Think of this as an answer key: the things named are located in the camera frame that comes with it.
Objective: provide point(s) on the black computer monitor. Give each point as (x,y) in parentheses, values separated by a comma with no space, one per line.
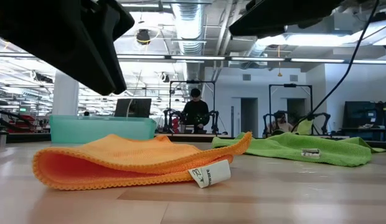
(134,108)

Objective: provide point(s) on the black ceiling camera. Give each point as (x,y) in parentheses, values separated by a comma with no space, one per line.
(143,35)

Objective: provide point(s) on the orange microfiber towel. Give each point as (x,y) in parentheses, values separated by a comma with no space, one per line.
(124,152)

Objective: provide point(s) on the seated person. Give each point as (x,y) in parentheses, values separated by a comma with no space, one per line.
(281,124)

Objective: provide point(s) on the yellow-green background cloth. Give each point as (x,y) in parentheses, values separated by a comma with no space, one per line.
(305,127)

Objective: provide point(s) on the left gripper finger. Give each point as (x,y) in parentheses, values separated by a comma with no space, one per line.
(118,18)
(56,37)

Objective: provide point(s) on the green exit sign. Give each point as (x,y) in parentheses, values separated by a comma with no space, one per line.
(23,109)

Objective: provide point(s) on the black background robot arm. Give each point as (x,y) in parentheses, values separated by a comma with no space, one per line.
(325,116)

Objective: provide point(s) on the teal translucent plastic basket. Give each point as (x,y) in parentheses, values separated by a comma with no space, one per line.
(96,129)

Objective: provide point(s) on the dark doorway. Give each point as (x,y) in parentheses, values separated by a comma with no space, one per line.
(249,115)
(295,105)

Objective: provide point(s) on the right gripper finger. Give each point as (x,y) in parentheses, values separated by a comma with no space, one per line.
(274,15)

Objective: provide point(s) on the green microfiber towel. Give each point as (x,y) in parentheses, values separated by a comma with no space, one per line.
(336,152)

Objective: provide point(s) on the silver ventilation duct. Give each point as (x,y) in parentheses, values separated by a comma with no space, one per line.
(190,25)

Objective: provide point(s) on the dark screen workstation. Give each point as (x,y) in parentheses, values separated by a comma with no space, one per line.
(364,113)

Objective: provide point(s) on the black metal gantry frame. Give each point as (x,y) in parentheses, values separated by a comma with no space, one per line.
(289,85)
(193,81)

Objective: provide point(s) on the white pillar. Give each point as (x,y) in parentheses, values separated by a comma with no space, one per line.
(65,99)

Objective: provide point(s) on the rail with LED strips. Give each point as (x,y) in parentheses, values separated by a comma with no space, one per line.
(196,58)

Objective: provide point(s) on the standing person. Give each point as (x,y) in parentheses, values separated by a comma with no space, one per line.
(196,113)

